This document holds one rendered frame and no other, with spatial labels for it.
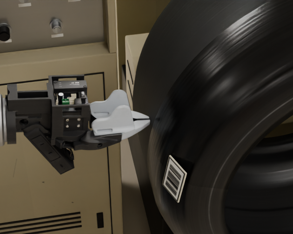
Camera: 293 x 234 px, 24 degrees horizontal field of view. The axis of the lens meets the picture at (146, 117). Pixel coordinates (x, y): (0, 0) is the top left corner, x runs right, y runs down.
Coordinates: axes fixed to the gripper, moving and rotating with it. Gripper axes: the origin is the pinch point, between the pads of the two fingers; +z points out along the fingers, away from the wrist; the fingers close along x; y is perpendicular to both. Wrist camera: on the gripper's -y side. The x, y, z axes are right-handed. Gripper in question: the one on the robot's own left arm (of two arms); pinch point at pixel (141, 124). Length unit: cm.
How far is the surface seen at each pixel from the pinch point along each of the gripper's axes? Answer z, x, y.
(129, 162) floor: 27, 112, -121
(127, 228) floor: 21, 80, -122
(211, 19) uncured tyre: 8.5, 1.6, 17.6
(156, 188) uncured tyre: 1.8, -6.8, -7.1
